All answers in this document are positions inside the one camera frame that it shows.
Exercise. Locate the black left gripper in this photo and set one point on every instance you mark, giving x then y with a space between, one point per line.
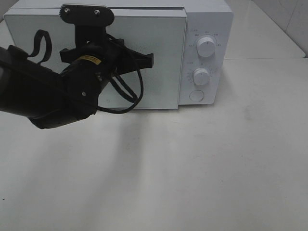
103 56

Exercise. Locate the white microwave door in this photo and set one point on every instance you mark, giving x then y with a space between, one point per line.
145 31

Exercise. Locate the round white door button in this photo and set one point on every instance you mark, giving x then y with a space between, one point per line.
197 95

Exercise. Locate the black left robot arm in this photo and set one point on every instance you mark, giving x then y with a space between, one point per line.
50 100

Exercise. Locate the lower white dial knob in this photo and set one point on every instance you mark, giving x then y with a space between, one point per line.
201 76

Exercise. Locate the white dial knob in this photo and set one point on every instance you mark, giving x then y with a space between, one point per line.
206 46
201 76

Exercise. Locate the upper white dial knob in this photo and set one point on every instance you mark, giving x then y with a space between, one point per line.
206 46

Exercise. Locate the white microwave oven body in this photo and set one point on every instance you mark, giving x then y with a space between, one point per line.
203 17

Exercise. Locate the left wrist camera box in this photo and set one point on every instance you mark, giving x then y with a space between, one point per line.
90 22

